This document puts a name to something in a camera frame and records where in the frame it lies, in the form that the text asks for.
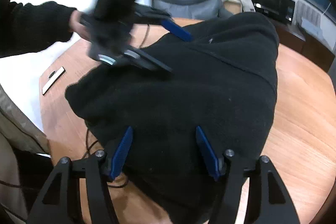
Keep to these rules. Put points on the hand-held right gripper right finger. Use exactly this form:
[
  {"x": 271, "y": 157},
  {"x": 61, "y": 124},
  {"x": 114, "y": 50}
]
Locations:
[{"x": 207, "y": 154}]

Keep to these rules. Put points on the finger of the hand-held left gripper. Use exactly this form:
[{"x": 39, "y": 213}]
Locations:
[
  {"x": 149, "y": 61},
  {"x": 177, "y": 29}
]

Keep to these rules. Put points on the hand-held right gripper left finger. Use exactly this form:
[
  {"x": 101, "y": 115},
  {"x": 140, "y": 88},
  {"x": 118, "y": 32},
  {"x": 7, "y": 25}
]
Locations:
[{"x": 121, "y": 153}]

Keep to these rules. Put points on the black fleece jacket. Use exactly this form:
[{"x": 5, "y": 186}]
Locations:
[{"x": 183, "y": 108}]

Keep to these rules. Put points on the person's left forearm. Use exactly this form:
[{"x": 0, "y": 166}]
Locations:
[{"x": 34, "y": 27}]

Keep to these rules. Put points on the person's left hand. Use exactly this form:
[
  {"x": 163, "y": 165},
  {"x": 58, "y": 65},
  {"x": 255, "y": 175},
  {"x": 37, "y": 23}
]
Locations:
[{"x": 77, "y": 24}]

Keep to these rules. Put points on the light wooden cabinet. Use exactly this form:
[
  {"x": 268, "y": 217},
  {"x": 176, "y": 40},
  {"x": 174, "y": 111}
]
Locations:
[{"x": 232, "y": 7}]

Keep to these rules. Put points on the white flat card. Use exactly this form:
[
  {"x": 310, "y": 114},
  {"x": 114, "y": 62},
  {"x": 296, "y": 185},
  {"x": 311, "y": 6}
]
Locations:
[{"x": 53, "y": 80}]

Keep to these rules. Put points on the black microwave oven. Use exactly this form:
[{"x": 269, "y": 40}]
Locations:
[{"x": 271, "y": 5}]

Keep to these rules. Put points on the person's beige trousers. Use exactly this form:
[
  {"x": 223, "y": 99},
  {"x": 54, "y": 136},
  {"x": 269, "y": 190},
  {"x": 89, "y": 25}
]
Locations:
[{"x": 13, "y": 140}]

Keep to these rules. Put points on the dark wooden cabinet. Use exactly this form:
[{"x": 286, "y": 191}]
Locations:
[{"x": 307, "y": 48}]

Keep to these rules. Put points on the white cardboard box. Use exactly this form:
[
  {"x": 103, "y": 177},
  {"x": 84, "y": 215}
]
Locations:
[{"x": 315, "y": 28}]

